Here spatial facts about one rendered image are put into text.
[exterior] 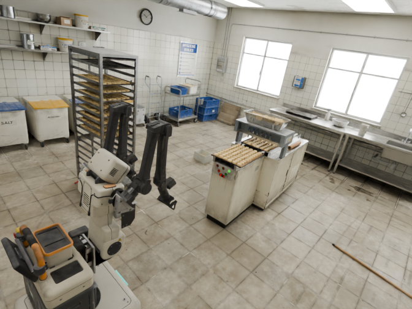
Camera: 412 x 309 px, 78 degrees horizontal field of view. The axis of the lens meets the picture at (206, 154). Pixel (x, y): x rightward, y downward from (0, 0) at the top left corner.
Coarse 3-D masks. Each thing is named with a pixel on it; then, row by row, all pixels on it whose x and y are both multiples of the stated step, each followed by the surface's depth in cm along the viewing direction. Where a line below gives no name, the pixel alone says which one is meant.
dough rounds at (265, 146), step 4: (248, 140) 352; (252, 140) 358; (256, 140) 356; (248, 144) 342; (252, 144) 340; (256, 144) 343; (260, 144) 345; (264, 144) 348; (272, 144) 354; (260, 148) 333; (264, 148) 337; (268, 148) 334; (272, 148) 342
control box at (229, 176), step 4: (216, 164) 291; (220, 164) 288; (216, 168) 292; (220, 168) 289; (224, 168) 285; (228, 168) 283; (216, 172) 294; (220, 172) 291; (224, 172) 287; (228, 172) 284; (232, 172) 282; (224, 176) 288; (228, 176) 285
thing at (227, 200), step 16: (256, 160) 314; (240, 176) 290; (256, 176) 334; (208, 192) 314; (224, 192) 298; (240, 192) 308; (208, 208) 320; (224, 208) 304; (240, 208) 330; (224, 224) 314
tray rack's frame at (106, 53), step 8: (72, 48) 283; (80, 48) 273; (88, 48) 286; (96, 48) 300; (104, 48) 317; (88, 56) 309; (104, 56) 260; (112, 56) 267; (120, 56) 274; (128, 56) 281; (72, 64) 296; (72, 72) 299; (104, 72) 334; (72, 80) 303; (72, 88) 306; (72, 96) 309; (72, 104) 314; (72, 112) 319; (128, 184) 351
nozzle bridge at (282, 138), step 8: (240, 120) 344; (240, 128) 353; (256, 128) 338; (264, 128) 325; (240, 136) 366; (256, 136) 336; (264, 136) 334; (272, 136) 327; (280, 136) 321; (288, 136) 317; (280, 144) 314; (288, 144) 330; (280, 152) 328
